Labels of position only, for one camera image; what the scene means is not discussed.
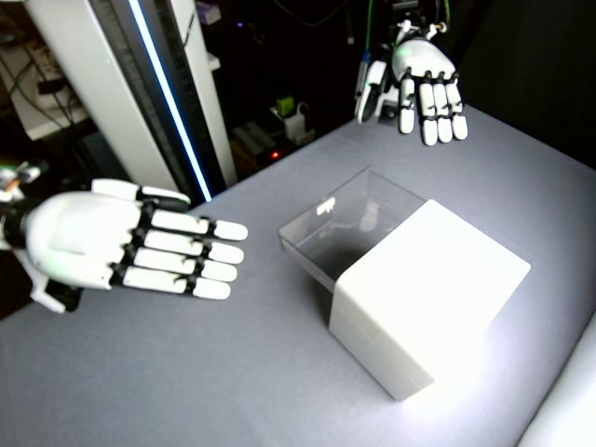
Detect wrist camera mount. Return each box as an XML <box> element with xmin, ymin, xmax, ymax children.
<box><xmin>377</xmin><ymin>87</ymin><xmax>400</xmax><ymax>125</ymax></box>
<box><xmin>28</xmin><ymin>272</ymin><xmax>84</xmax><ymax>315</ymax></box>

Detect white box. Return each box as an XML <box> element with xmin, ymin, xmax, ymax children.
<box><xmin>327</xmin><ymin>198</ymin><xmax>533</xmax><ymax>403</ymax></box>

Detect clear plastic drawer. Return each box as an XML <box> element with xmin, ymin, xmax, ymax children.
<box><xmin>278</xmin><ymin>166</ymin><xmax>427</xmax><ymax>295</ymax></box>

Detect green cable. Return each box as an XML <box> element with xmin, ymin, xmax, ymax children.
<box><xmin>362</xmin><ymin>0</ymin><xmax>374</xmax><ymax>55</ymax></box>

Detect grey table cloth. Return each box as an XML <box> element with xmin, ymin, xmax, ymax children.
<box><xmin>0</xmin><ymin>102</ymin><xmax>596</xmax><ymax>447</ymax></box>

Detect white power adapter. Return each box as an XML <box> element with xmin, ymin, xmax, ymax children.
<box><xmin>282</xmin><ymin>102</ymin><xmax>311</xmax><ymax>142</ymax></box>

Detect black device with red light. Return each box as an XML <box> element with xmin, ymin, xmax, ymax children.
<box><xmin>229</xmin><ymin>121</ymin><xmax>302</xmax><ymax>182</ymax></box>

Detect white cable connector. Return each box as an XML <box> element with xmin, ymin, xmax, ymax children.
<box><xmin>357</xmin><ymin>49</ymin><xmax>373</xmax><ymax>97</ymax></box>

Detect white shelf with clutter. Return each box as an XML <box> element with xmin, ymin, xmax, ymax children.
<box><xmin>0</xmin><ymin>36</ymin><xmax>90</xmax><ymax>142</ymax></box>

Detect white table edge board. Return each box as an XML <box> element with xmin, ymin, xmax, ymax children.
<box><xmin>515</xmin><ymin>314</ymin><xmax>596</xmax><ymax>447</ymax></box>

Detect white column with light strip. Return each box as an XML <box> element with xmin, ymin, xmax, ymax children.
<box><xmin>26</xmin><ymin>0</ymin><xmax>239</xmax><ymax>204</ymax></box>

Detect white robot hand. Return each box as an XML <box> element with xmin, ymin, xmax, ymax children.
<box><xmin>23</xmin><ymin>178</ymin><xmax>250</xmax><ymax>302</ymax></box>
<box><xmin>355</xmin><ymin>38</ymin><xmax>469</xmax><ymax>147</ymax></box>

